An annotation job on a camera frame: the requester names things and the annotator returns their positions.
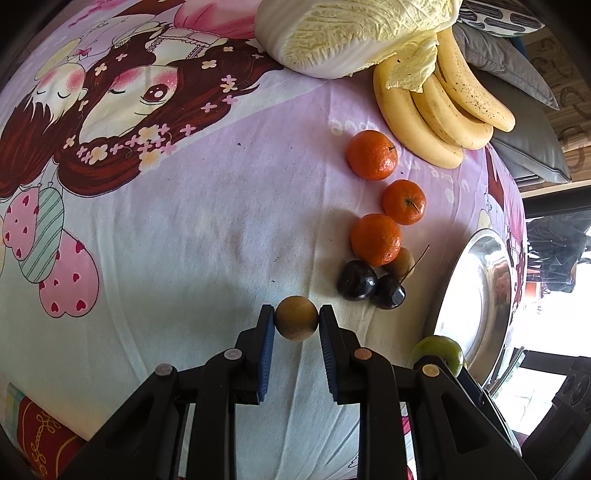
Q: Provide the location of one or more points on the dark stemless cherry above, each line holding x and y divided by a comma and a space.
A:
355, 280

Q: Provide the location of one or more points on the black white patterned pillow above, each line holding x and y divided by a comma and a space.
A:
498, 16

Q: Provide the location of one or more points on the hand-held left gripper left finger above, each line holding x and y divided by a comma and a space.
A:
267, 355

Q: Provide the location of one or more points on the red patterned cloth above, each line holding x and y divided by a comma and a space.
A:
37, 434

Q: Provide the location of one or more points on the grey pillow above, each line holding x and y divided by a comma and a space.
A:
512, 69
531, 152

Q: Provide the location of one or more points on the small orange tangerine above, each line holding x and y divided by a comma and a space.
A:
404, 202

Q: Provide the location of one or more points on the large orange tangerine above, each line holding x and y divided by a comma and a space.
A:
371, 154

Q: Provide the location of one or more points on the printed blanket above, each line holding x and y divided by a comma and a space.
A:
184, 207

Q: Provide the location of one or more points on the napa cabbage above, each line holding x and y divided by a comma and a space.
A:
332, 37

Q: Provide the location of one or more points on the steel plate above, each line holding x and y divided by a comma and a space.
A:
485, 295

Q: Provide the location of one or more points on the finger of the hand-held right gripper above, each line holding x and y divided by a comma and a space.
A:
478, 397

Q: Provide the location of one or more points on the spotted yellow banana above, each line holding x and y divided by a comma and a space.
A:
471, 87

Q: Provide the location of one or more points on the brown longan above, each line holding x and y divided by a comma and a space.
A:
297, 318
402, 265

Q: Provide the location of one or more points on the dark cherry with stem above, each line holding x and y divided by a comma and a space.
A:
387, 291

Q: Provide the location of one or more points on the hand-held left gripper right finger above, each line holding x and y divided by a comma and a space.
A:
328, 355

